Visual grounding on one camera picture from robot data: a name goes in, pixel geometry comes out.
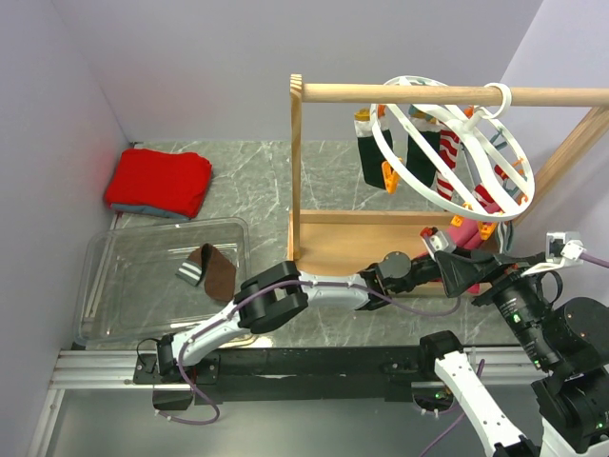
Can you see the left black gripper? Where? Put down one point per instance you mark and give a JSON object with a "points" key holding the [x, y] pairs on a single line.
{"points": [[437, 265]]}

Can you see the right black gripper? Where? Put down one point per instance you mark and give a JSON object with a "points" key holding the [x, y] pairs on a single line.
{"points": [[456, 270]]}

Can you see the dark green sock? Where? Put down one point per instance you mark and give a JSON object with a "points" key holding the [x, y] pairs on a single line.
{"points": [[417, 161], [370, 155]]}

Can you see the white round clip hanger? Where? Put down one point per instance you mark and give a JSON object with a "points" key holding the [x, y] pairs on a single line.
{"points": [[465, 161]]}

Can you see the red white striped sock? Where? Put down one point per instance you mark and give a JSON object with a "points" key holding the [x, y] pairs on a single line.
{"points": [[449, 148]]}

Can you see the brown striped-cuff sock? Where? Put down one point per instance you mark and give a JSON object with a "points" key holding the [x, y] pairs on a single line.
{"points": [[206, 266]]}

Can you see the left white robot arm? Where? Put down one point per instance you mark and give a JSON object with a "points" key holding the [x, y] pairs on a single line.
{"points": [[270, 299]]}

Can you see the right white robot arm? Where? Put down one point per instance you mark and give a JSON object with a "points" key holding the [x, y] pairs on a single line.
{"points": [[568, 345]]}

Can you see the teal clothes peg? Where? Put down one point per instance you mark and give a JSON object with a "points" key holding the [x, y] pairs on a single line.
{"points": [[507, 184]]}

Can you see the orange clothes peg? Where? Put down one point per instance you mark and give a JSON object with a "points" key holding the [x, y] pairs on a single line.
{"points": [[391, 178]]}

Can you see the folded red cloth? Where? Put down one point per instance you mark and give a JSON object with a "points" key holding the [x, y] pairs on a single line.
{"points": [[174, 182]]}

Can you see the grey folded cloth underneath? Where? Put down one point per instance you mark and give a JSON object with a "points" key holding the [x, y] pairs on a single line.
{"points": [[148, 211]]}

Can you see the clear plastic bin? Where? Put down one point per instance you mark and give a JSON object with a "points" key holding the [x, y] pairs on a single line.
{"points": [[130, 289]]}

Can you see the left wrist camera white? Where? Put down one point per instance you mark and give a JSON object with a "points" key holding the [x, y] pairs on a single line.
{"points": [[436, 240]]}

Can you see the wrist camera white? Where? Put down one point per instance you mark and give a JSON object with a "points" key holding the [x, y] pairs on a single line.
{"points": [[563, 249], [436, 240]]}

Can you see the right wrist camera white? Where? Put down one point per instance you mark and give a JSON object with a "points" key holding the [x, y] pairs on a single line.
{"points": [[563, 249]]}

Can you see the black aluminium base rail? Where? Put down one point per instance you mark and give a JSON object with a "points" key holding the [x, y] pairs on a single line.
{"points": [[253, 374]]}

